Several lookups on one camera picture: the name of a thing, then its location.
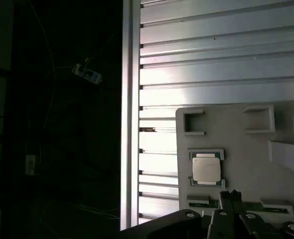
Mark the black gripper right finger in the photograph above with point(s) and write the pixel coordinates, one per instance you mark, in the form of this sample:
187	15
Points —
251	224

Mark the grey parts rack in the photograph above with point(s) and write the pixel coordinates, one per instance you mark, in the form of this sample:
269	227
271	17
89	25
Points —
236	161

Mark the silver CPU chip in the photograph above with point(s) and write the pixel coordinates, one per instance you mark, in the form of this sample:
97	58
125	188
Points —
204	169

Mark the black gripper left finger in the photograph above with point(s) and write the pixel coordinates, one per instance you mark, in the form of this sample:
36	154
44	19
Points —
177	224

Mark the green RAM stick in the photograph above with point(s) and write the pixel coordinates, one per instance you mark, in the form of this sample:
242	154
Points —
199	204

